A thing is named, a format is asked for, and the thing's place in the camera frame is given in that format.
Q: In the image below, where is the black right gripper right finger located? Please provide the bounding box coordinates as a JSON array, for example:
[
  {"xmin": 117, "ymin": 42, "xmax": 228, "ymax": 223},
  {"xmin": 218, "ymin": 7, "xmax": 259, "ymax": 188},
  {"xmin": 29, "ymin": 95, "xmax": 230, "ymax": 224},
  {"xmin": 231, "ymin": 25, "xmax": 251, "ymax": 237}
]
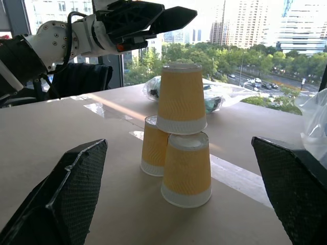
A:
[{"xmin": 251, "ymin": 135, "xmax": 327, "ymax": 245}]

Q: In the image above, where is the dark window frame post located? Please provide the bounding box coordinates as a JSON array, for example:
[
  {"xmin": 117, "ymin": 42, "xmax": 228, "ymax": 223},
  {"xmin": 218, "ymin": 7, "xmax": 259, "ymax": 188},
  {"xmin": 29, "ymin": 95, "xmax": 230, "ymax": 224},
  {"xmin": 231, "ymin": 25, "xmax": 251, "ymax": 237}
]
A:
[{"xmin": 98, "ymin": 50, "xmax": 125, "ymax": 90}]

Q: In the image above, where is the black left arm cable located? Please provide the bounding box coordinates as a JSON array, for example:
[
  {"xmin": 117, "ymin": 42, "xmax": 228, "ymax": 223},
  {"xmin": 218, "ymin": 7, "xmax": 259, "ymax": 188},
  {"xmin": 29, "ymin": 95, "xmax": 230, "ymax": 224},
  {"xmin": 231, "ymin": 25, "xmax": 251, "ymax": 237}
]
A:
[{"xmin": 62, "ymin": 11, "xmax": 88, "ymax": 67}]

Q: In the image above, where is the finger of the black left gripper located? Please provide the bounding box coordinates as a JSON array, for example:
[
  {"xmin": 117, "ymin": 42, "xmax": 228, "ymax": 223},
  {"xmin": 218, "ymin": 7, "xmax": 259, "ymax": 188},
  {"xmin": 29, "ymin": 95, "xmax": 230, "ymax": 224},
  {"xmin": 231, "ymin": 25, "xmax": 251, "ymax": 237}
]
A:
[
  {"xmin": 102, "ymin": 2, "xmax": 166, "ymax": 36},
  {"xmin": 148, "ymin": 6, "xmax": 198, "ymax": 35}
]

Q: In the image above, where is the clear plastic bag with parts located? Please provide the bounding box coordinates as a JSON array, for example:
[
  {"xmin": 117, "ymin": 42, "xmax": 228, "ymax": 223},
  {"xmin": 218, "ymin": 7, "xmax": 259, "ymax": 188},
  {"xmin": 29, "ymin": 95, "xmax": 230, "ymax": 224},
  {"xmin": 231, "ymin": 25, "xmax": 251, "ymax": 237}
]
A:
[{"xmin": 142, "ymin": 76, "xmax": 259, "ymax": 114}]

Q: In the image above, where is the clear empty plastic bag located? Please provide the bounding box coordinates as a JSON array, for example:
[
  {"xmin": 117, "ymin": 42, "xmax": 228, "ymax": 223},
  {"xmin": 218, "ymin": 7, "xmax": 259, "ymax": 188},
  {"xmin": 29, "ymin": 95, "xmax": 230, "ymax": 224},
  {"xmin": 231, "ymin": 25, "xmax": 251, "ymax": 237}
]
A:
[{"xmin": 293, "ymin": 88, "xmax": 327, "ymax": 169}]

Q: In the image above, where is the yellow white paper cup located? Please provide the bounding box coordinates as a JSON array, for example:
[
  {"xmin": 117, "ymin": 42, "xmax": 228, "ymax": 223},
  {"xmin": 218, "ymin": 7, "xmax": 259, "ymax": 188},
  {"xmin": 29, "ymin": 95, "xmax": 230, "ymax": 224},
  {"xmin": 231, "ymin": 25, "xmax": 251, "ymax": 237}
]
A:
[
  {"xmin": 156, "ymin": 63, "xmax": 208, "ymax": 136},
  {"xmin": 160, "ymin": 131, "xmax": 213, "ymax": 209},
  {"xmin": 140, "ymin": 115, "xmax": 171, "ymax": 178}
]

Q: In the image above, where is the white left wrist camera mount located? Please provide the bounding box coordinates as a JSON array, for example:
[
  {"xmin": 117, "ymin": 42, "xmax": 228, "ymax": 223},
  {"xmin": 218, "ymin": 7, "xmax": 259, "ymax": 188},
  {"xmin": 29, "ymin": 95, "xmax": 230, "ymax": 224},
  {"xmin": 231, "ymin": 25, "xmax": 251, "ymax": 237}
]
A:
[{"xmin": 85, "ymin": 15, "xmax": 123, "ymax": 56}]

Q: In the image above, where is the black office chair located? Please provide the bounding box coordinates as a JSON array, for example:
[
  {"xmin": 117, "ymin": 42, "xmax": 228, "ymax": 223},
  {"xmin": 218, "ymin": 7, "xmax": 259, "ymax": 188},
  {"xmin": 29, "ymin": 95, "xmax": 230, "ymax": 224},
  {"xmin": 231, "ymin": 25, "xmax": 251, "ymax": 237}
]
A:
[{"xmin": 30, "ymin": 62, "xmax": 114, "ymax": 101}]

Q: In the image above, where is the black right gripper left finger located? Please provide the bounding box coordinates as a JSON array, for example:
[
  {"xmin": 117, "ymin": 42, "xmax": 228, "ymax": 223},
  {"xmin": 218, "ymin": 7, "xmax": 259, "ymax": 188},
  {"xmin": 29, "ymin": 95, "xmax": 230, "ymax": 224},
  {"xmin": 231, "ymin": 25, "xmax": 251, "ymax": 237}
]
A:
[{"xmin": 0, "ymin": 138, "xmax": 109, "ymax": 245}]

